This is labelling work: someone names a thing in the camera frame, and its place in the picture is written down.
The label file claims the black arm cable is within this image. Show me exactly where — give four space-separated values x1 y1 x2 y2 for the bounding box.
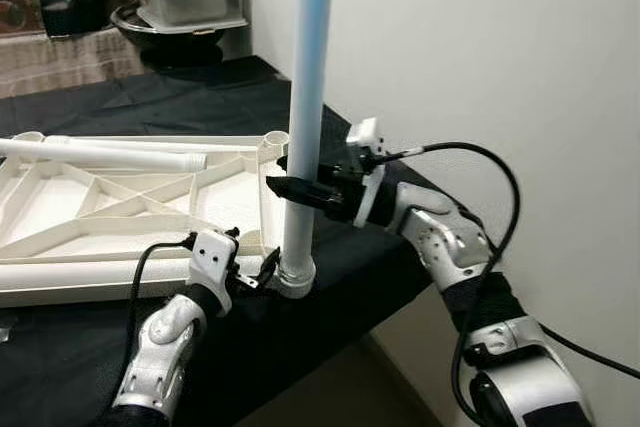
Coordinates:
125 235 199 388
385 142 640 427

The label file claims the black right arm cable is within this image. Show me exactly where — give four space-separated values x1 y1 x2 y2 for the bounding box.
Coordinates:
385 142 640 427

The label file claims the white plastic table top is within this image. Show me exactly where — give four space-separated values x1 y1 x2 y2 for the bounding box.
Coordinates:
0 130 321 310

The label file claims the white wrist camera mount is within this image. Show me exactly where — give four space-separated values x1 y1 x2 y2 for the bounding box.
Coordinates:
345 117 391 228
188 229 239 313

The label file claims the white plastic table leg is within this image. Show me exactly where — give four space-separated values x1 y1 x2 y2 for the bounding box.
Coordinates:
275 0 339 283
0 137 208 172
0 252 266 293
38 133 266 152

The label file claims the black tablecloth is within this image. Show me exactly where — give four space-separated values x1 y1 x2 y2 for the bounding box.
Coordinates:
0 55 441 427

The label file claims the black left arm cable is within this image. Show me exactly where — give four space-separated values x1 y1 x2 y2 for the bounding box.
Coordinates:
125 235 199 388

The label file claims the beige patterned cloth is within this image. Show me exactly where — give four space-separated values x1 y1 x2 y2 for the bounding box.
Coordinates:
0 27 146 100

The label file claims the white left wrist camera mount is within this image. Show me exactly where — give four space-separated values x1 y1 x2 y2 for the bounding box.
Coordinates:
188 229 239 313

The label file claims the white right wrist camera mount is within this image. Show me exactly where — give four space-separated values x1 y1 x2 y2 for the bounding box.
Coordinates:
345 117 391 228

